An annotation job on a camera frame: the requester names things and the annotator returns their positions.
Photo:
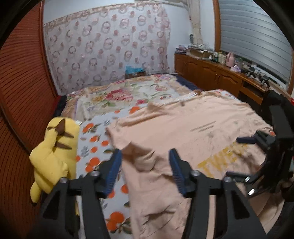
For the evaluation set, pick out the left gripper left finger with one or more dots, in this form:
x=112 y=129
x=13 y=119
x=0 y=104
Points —
x=58 y=214

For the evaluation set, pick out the yellow plush toy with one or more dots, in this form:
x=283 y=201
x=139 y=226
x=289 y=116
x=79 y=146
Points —
x=55 y=156

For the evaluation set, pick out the peach t-shirt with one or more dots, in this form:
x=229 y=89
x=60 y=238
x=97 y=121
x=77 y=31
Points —
x=203 y=130

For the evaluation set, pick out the pink thermos jug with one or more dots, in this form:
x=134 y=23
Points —
x=230 y=60

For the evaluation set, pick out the brown louvered wardrobe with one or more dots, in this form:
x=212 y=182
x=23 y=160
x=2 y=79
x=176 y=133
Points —
x=28 y=98

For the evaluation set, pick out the blue box by bed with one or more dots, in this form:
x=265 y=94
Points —
x=132 y=72

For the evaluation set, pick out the patterned sheer curtain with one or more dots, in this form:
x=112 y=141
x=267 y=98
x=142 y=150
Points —
x=95 y=46

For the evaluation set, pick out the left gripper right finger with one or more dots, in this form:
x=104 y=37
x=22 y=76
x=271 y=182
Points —
x=234 y=216

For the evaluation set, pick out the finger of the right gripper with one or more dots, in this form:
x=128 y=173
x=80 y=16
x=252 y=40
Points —
x=245 y=179
x=246 y=140

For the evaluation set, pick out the wooden sideboard cabinet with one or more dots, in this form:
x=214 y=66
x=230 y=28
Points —
x=208 y=76

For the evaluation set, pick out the cream tied curtain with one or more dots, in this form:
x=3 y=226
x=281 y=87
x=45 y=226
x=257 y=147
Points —
x=194 y=15

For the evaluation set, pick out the dark blue bed sheet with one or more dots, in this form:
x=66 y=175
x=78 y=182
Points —
x=186 y=83

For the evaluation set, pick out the orange print blanket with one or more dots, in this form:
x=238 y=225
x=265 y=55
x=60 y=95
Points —
x=94 y=148

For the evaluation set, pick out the floral bed quilt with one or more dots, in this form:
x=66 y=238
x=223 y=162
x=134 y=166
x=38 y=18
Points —
x=86 y=103

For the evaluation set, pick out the grey window blind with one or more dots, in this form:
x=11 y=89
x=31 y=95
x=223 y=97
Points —
x=249 y=32

